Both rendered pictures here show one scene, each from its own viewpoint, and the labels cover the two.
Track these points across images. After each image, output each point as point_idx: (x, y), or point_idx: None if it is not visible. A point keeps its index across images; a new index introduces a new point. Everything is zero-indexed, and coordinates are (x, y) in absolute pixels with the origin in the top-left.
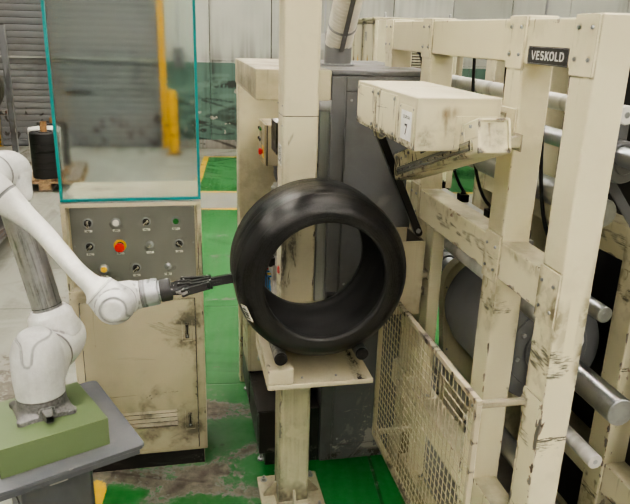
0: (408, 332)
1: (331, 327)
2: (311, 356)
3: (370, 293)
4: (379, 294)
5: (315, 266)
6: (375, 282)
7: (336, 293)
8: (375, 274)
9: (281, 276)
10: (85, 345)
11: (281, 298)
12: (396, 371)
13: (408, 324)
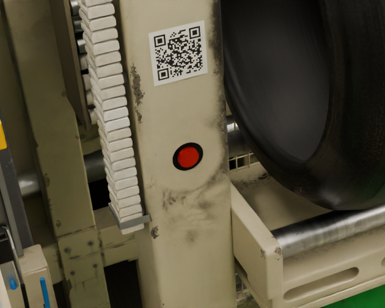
0: (81, 157)
1: (293, 140)
2: (308, 215)
3: (238, 52)
4: (264, 32)
5: (1, 179)
6: (230, 29)
7: (232, 98)
8: (223, 15)
9: (227, 148)
10: None
11: (291, 164)
12: (241, 156)
13: (76, 145)
